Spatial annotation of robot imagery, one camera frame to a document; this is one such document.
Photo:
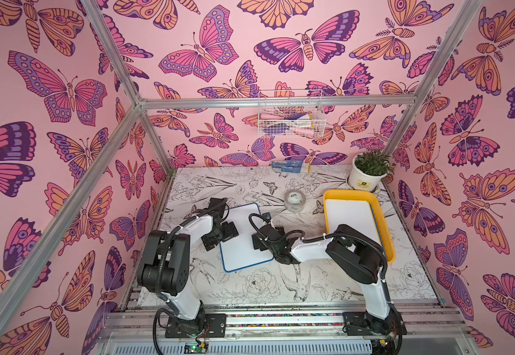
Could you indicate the blue-framed whiteboard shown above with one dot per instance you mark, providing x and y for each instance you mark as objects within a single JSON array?
[{"x": 239, "y": 252}]

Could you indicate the potted green plant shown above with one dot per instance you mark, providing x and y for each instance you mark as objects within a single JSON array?
[{"x": 368, "y": 169}]

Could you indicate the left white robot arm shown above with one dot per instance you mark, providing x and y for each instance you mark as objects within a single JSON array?
[{"x": 164, "y": 267}]

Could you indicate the yellow-framed whiteboard back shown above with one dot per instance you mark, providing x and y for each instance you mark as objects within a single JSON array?
[{"x": 355, "y": 214}]

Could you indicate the yellow plastic storage box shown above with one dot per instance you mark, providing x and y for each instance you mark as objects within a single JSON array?
[{"x": 355, "y": 195}]

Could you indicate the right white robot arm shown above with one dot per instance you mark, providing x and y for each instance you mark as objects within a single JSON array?
[{"x": 361, "y": 258}]

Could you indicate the white wire wall basket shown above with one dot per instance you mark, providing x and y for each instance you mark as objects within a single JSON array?
[{"x": 290, "y": 114}]

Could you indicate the aluminium frame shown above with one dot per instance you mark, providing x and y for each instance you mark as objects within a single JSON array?
[{"x": 22, "y": 283}]

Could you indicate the clear tape roll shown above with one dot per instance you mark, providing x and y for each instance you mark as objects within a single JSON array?
[{"x": 295, "y": 201}]

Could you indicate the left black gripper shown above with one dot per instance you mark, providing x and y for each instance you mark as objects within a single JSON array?
[{"x": 230, "y": 231}]

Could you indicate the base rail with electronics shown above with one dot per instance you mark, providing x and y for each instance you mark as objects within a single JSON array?
[{"x": 327, "y": 328}]

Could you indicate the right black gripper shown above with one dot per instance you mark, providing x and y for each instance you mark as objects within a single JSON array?
[{"x": 266, "y": 233}]

